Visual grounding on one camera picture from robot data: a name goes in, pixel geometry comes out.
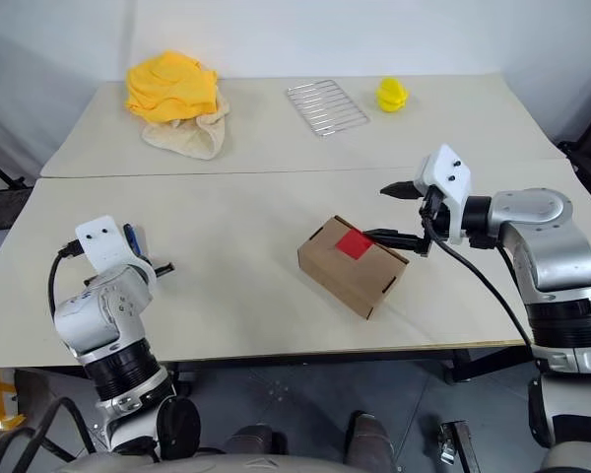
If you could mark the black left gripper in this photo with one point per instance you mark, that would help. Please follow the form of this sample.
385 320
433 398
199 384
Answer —
165 270

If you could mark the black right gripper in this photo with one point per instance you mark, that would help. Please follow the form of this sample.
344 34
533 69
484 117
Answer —
434 214

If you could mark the brown cardboard box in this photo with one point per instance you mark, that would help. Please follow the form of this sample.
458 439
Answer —
354 276

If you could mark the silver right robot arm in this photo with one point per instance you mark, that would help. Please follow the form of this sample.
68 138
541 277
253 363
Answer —
556 246

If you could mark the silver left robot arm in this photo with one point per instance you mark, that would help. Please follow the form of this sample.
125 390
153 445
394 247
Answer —
88 320

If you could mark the red tape patch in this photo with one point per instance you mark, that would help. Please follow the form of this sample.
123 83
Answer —
353 244

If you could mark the yellow plastic toy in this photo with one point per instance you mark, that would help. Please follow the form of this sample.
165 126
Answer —
391 96

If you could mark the beige towel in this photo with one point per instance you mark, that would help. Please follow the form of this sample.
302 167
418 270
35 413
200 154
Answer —
197 140

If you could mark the black table leg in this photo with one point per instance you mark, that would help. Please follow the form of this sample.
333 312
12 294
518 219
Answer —
460 367

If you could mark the black mesh seat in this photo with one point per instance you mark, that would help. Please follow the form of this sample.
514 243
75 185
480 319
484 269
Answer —
0 209

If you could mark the yellow cloth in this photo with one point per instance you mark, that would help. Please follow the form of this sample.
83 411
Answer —
170 84

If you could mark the dark rounded shape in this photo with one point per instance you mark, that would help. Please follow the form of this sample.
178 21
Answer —
369 436
253 439

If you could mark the black chair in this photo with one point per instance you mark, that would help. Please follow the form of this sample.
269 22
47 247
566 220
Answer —
588 162

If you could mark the grey robot torso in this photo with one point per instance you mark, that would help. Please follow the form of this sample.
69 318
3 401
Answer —
256 464

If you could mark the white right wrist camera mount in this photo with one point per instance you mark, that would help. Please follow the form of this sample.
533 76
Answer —
445 187

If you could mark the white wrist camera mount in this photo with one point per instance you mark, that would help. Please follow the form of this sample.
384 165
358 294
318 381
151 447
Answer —
103 241
445 187

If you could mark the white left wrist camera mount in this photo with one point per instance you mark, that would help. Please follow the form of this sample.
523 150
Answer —
103 241

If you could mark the black and silver floor bracket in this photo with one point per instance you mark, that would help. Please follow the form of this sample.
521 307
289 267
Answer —
455 441

